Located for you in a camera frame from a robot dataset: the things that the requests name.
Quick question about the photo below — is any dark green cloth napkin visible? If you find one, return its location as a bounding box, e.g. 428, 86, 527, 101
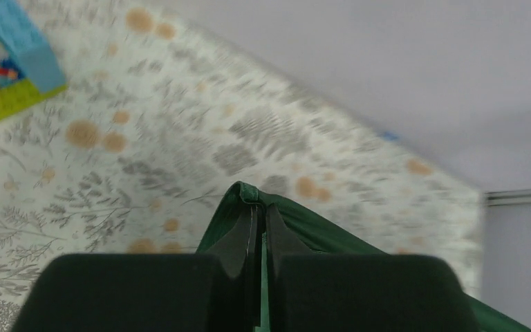
196, 181, 531, 331

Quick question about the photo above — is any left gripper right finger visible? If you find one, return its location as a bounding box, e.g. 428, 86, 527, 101
265, 204, 312, 331

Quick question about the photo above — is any colourful toy brick build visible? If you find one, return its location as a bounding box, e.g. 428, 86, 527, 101
0, 1, 66, 121

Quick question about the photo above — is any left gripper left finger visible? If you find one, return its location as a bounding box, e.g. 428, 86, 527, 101
207, 205, 259, 331

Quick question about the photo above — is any right aluminium frame post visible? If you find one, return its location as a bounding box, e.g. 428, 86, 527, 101
485, 189, 531, 207

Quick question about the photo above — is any floral patterned table mat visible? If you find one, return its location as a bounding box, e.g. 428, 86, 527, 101
0, 1, 482, 331

